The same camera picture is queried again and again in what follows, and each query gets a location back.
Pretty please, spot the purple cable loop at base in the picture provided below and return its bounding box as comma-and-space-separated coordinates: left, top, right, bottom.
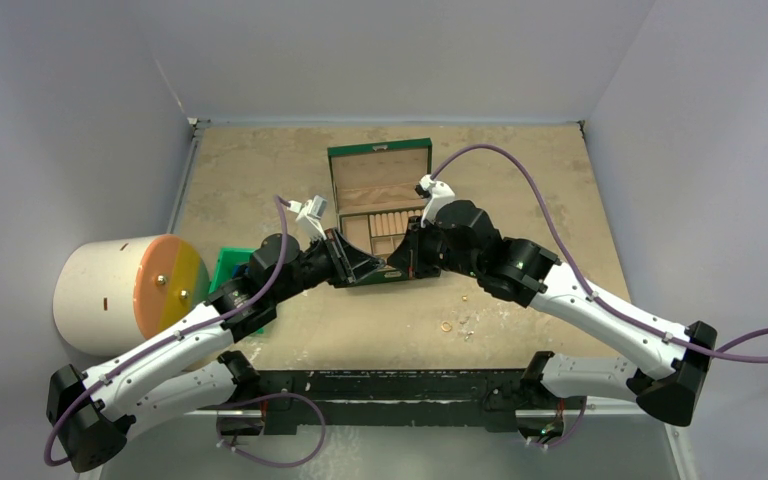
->
215, 392, 327, 469

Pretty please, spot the white cylinder with orange lid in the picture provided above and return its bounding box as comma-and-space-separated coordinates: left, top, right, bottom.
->
53, 234, 211, 356

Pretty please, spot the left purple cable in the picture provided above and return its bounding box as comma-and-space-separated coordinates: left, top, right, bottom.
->
43, 194, 291, 468

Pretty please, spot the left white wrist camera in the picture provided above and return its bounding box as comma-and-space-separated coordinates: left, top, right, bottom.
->
288, 195, 328, 242

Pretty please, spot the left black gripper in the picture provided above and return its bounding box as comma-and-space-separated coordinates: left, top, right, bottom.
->
271, 227, 384, 305

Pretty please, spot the green jewelry box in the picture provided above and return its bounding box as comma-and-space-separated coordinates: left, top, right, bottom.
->
327, 137, 444, 289

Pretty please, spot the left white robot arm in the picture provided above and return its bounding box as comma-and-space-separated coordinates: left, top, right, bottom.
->
43, 229, 384, 473

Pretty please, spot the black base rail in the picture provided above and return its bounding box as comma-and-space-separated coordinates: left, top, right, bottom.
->
226, 369, 585, 437

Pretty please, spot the green plastic bin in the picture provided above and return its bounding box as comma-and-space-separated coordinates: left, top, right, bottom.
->
204, 247, 274, 341

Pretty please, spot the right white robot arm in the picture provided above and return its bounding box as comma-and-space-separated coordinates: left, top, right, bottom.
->
387, 200, 717, 427

